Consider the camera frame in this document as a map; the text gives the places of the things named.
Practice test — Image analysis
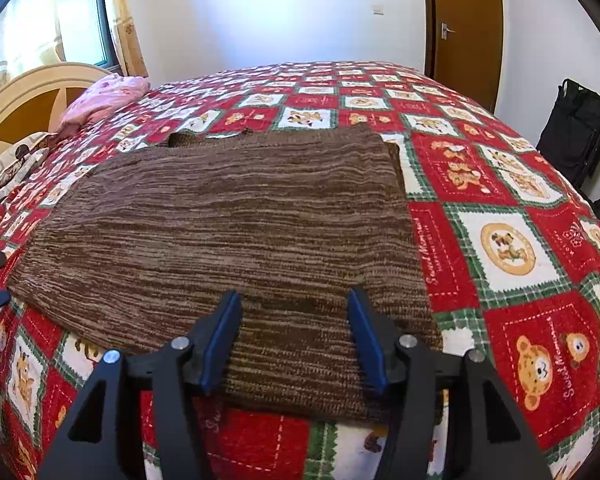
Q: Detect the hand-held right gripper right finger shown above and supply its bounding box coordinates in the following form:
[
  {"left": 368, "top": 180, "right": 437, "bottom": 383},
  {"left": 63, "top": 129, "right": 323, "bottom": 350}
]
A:
[{"left": 347, "top": 287, "right": 553, "bottom": 480}]

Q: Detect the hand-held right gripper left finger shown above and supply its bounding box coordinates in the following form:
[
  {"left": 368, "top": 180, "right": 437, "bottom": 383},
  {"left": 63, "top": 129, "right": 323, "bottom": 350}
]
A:
[{"left": 37, "top": 291, "right": 244, "bottom": 480}]

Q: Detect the brown knitted sweater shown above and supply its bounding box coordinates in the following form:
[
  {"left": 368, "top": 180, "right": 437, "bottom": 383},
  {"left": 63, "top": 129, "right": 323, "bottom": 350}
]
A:
[{"left": 7, "top": 124, "right": 443, "bottom": 426}]

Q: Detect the patterned white pillow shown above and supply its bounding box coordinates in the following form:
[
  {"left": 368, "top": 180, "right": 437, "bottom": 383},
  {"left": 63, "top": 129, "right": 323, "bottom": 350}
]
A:
[{"left": 0, "top": 131, "right": 56, "bottom": 231}]

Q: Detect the cream wooden headboard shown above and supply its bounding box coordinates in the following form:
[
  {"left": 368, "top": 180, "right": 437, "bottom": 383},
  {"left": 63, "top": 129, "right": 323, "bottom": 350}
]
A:
[{"left": 0, "top": 62, "right": 111, "bottom": 173}]

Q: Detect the pink pillow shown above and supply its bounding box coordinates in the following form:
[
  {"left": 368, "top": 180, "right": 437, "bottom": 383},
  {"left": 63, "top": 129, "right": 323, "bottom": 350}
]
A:
[{"left": 60, "top": 74, "right": 151, "bottom": 128}]

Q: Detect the red patchwork bear bedspread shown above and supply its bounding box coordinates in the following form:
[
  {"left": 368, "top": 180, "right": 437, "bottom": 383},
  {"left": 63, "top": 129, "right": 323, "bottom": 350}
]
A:
[{"left": 0, "top": 60, "right": 600, "bottom": 480}]

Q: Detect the sheer pale curtain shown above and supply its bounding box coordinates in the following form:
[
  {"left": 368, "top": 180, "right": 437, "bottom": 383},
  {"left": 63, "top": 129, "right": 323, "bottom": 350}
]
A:
[{"left": 0, "top": 0, "right": 66, "bottom": 83}]

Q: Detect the window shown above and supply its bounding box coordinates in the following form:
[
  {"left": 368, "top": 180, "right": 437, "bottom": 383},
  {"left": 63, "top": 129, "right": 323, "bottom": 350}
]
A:
[{"left": 57, "top": 0, "right": 118, "bottom": 68}]

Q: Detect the yellow patterned curtain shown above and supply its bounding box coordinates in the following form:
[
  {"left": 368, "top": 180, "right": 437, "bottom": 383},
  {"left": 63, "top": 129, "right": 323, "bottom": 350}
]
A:
[{"left": 107, "top": 0, "right": 148, "bottom": 77}]

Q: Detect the black folded chair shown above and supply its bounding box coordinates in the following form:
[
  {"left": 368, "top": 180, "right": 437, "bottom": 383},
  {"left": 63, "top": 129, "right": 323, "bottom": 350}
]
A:
[{"left": 536, "top": 78, "right": 600, "bottom": 188}]

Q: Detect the brown wooden door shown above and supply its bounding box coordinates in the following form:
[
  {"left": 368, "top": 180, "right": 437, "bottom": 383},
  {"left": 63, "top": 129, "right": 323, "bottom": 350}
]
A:
[{"left": 422, "top": 0, "right": 505, "bottom": 113}]

